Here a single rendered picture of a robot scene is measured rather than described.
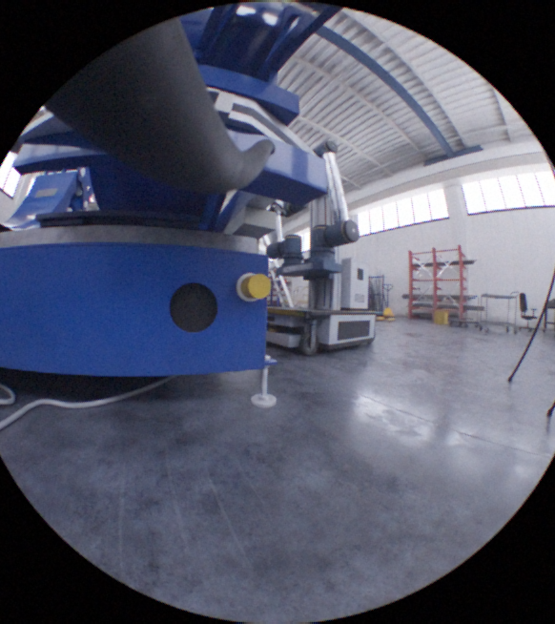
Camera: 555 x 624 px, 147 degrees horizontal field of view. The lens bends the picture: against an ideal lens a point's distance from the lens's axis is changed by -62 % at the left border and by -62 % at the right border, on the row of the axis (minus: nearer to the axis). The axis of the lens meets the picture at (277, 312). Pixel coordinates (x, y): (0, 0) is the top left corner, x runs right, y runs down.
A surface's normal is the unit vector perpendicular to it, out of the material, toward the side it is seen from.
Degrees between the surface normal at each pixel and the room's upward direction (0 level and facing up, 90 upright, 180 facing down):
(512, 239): 90
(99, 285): 90
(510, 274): 90
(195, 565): 0
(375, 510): 0
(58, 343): 90
